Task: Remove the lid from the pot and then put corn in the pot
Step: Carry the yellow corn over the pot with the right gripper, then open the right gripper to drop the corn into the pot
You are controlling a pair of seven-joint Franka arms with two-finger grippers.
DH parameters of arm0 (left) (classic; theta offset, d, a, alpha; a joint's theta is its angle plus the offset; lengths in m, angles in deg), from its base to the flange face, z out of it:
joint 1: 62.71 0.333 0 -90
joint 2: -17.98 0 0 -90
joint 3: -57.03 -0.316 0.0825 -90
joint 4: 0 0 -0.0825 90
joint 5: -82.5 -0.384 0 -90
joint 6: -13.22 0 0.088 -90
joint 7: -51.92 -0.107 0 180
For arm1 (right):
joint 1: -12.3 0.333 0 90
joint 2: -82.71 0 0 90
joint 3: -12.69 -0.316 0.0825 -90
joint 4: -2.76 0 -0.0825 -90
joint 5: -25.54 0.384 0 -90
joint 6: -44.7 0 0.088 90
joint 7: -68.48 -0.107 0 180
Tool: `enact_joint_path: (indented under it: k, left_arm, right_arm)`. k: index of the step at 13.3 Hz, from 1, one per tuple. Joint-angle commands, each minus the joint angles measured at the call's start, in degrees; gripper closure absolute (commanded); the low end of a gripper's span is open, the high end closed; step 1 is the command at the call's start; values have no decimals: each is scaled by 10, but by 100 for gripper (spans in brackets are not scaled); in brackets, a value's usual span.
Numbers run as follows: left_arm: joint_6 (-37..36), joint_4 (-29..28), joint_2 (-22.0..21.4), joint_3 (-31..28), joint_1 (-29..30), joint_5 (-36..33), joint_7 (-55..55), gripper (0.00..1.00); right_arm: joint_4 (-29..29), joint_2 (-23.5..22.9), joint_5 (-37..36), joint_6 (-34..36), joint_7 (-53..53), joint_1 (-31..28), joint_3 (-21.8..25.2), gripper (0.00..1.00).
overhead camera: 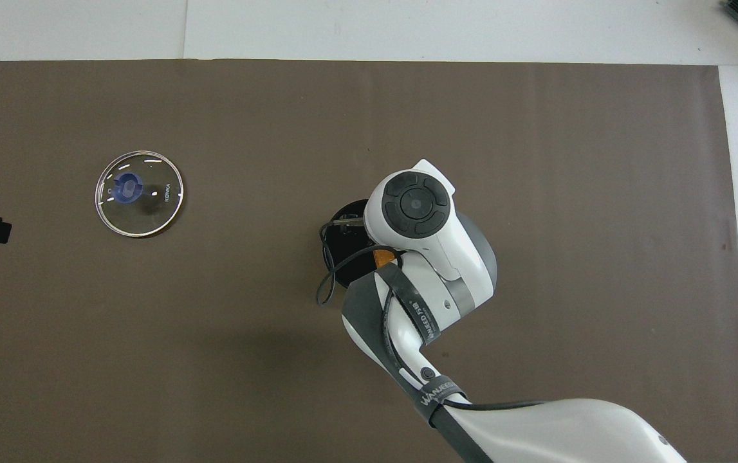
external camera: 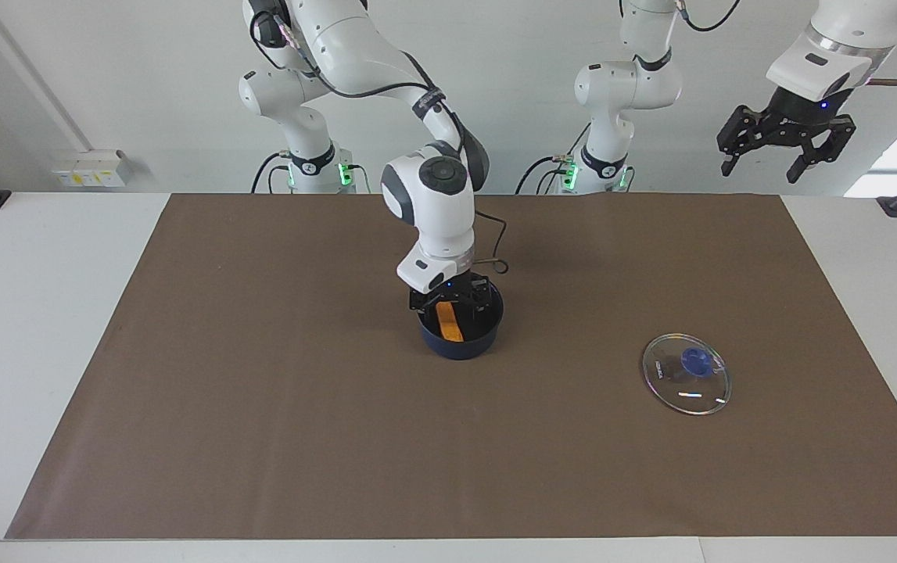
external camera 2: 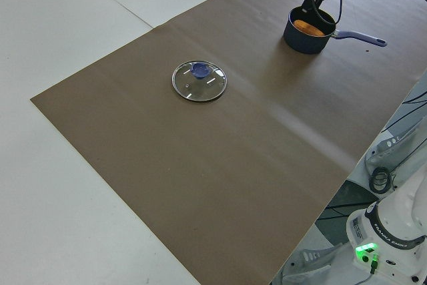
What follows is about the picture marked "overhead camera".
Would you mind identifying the dark pot with purple handle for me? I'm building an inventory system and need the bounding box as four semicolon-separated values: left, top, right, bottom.
320;199;403;290

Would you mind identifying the glass lid with blue knob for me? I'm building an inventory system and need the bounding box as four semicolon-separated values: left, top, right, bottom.
95;150;185;239

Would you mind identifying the brown table mat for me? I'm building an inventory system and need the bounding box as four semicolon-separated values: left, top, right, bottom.
0;59;738;463

